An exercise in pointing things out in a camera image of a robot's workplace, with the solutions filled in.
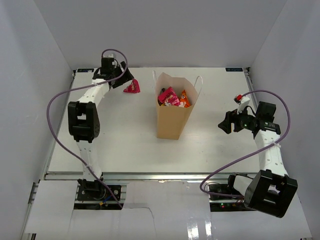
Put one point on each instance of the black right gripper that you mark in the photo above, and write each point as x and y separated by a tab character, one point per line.
232	117

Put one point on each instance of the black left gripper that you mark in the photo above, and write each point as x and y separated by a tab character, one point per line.
126	77

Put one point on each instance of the red heart candy packet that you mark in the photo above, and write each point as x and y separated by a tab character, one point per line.
133	88

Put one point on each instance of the pink candy packet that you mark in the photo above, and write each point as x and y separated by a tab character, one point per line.
169	98

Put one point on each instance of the orange white snack bag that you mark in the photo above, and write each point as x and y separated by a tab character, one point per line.
184	101

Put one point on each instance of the brown paper bag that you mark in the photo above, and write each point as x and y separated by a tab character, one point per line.
171	120

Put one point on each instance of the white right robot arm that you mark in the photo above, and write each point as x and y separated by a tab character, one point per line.
271	190

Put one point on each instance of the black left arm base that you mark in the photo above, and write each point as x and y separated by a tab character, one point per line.
92	191

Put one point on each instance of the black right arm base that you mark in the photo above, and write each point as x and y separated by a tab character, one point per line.
219	184

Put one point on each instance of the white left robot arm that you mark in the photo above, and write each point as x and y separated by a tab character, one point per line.
83	119

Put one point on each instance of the blue label left corner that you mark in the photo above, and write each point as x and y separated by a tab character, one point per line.
85	70

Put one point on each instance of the blue label corner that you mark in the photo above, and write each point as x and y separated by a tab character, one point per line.
85	70
234	69

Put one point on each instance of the blue label right corner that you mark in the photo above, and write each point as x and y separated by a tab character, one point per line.
234	69

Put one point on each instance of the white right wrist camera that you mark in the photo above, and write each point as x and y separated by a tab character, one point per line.
243	102

